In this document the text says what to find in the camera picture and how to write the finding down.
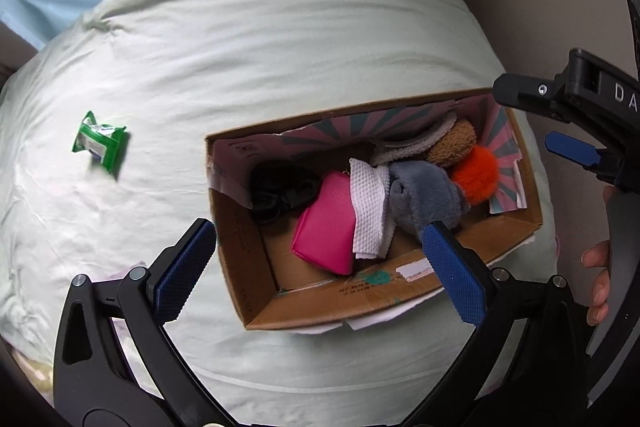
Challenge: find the pink pouch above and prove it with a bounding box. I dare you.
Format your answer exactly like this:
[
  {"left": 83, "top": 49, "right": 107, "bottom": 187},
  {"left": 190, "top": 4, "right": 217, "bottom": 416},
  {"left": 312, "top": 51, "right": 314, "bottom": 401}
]
[{"left": 291, "top": 171, "right": 358, "bottom": 277}]

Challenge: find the green wipes packet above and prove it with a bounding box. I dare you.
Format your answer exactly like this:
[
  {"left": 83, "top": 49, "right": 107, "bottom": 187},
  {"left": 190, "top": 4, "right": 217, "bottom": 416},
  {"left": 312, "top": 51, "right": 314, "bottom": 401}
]
[{"left": 71, "top": 110, "right": 132, "bottom": 180}]

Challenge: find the cardboard box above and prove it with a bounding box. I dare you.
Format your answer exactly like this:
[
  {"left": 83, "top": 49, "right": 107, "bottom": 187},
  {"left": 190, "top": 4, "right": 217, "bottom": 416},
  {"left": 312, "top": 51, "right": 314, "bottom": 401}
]
[{"left": 205, "top": 88, "right": 544, "bottom": 333}]

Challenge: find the white waffle cloth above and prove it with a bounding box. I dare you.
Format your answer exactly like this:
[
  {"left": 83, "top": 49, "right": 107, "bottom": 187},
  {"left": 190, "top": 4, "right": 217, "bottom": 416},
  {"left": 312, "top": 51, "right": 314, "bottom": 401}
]
[{"left": 348, "top": 158, "right": 396, "bottom": 260}]

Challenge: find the orange pompom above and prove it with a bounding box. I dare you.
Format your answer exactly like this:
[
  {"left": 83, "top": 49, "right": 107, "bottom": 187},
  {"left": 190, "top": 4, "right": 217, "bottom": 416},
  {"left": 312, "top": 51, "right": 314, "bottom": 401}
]
[{"left": 450, "top": 144, "right": 501, "bottom": 206}]

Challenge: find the brown fuzzy sock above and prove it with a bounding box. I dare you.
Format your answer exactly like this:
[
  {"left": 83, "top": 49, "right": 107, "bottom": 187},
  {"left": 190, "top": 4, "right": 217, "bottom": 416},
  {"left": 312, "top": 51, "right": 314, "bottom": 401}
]
[{"left": 426, "top": 118, "right": 478, "bottom": 168}]

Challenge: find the stack of folded bedding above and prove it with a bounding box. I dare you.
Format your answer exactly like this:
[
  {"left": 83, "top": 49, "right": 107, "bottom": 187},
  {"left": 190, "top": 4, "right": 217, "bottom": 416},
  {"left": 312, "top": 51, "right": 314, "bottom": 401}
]
[{"left": 14, "top": 349, "right": 55, "bottom": 389}]

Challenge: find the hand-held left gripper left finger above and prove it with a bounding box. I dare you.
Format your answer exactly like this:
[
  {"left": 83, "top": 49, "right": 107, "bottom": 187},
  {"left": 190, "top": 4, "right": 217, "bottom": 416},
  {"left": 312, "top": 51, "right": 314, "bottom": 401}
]
[{"left": 52, "top": 218, "right": 236, "bottom": 427}]

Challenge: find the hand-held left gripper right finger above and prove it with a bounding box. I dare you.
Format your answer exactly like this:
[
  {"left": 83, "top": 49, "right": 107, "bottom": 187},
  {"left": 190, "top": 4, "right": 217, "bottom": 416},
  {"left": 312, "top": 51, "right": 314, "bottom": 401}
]
[{"left": 400, "top": 221, "right": 591, "bottom": 427}]

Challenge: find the black cloth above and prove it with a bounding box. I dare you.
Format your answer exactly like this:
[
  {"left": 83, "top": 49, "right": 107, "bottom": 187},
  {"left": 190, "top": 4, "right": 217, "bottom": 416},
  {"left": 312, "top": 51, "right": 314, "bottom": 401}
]
[{"left": 249, "top": 159, "right": 323, "bottom": 225}]

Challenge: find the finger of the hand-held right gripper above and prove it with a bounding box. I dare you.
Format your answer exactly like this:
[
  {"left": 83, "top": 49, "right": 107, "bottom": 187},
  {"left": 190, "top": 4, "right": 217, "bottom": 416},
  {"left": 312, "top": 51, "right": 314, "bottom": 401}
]
[
  {"left": 545, "top": 131, "right": 609, "bottom": 171},
  {"left": 492, "top": 73, "right": 572, "bottom": 122}
]

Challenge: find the person's right hand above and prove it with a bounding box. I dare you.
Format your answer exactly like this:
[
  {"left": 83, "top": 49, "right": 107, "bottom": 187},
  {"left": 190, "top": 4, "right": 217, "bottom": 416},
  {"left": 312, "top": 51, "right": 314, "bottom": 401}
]
[{"left": 582, "top": 184, "right": 617, "bottom": 327}]

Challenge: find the brown curtain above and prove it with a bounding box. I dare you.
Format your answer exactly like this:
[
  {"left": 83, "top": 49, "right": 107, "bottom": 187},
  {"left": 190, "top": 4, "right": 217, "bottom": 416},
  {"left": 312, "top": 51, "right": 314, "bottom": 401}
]
[{"left": 0, "top": 19, "right": 40, "bottom": 80}]

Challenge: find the grey plush scrunchie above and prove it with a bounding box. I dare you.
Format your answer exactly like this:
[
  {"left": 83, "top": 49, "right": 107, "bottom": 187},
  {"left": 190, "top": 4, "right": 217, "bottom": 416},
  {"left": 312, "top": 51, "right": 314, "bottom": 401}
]
[{"left": 387, "top": 160, "right": 472, "bottom": 240}]

